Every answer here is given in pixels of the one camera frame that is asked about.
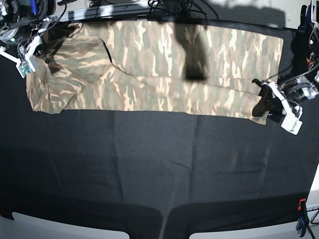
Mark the blue orange clamp bottom right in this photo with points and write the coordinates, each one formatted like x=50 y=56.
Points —
x=303 y=220

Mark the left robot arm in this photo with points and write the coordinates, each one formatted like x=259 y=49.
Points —
x=308 y=43

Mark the camouflage t-shirt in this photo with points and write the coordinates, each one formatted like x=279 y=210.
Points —
x=153 y=66

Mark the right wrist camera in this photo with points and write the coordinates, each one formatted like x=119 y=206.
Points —
x=26 y=67

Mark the black table cloth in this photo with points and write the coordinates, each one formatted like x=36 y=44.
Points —
x=155 y=175

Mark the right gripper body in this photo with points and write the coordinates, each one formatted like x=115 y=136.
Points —
x=16 y=30

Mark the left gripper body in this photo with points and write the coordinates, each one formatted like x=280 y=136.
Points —
x=299 y=89

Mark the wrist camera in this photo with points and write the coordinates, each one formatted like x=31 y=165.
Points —
x=26 y=67
x=291 y=124

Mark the blue clamp top right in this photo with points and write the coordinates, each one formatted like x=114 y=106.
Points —
x=305 y=19

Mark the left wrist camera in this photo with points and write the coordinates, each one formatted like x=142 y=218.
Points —
x=291 y=124

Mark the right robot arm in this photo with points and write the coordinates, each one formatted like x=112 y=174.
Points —
x=28 y=8

